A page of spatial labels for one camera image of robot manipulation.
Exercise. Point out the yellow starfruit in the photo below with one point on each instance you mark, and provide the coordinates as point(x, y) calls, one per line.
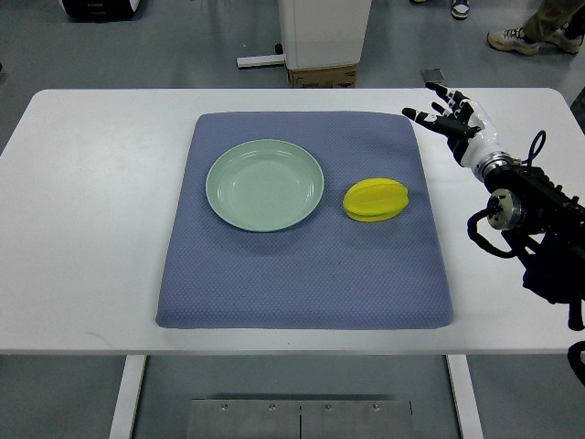
point(375, 199)

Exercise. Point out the grey metal floor plate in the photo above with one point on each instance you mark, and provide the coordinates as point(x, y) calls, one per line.
point(300, 419)

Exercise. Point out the small grey floor tile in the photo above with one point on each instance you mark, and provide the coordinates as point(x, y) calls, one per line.
point(432, 76)

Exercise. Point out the white blue shoe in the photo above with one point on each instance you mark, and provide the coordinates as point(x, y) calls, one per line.
point(460, 9)

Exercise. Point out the cardboard box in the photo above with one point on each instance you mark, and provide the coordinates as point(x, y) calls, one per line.
point(341, 77)

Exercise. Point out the white cabinet pedestal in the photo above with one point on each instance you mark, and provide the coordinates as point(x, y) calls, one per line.
point(317, 35)

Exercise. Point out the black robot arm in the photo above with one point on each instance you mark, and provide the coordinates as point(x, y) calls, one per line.
point(528, 217)

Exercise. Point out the light green plate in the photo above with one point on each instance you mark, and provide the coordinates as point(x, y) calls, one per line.
point(264, 185)

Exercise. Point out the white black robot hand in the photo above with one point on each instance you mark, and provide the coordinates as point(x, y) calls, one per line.
point(470, 134)

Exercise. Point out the black white machine base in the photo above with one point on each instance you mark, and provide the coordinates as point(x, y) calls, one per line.
point(100, 9)

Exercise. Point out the beige sneaker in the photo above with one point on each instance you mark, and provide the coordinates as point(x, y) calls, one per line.
point(567, 40)
point(512, 40)

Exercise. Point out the blue textured mat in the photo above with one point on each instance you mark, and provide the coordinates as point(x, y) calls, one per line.
point(327, 272)

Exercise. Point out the person leg khaki trousers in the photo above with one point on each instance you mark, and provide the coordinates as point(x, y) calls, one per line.
point(553, 15)

